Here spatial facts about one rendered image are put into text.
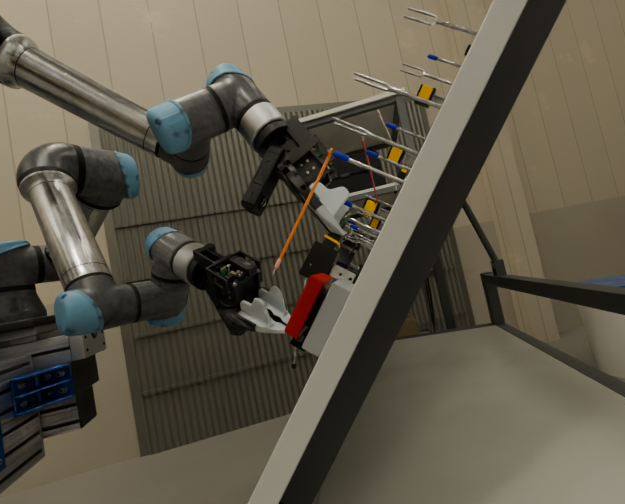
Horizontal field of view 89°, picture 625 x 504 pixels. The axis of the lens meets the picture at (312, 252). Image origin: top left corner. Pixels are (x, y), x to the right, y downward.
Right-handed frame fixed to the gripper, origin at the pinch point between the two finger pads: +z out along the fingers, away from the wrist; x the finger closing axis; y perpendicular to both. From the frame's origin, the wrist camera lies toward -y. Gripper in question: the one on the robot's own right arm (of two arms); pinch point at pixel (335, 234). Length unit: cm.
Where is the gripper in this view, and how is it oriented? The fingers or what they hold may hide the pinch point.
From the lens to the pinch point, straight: 50.1
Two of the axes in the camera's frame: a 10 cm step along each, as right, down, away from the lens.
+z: 6.1, 7.7, -2.1
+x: 1.3, 1.7, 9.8
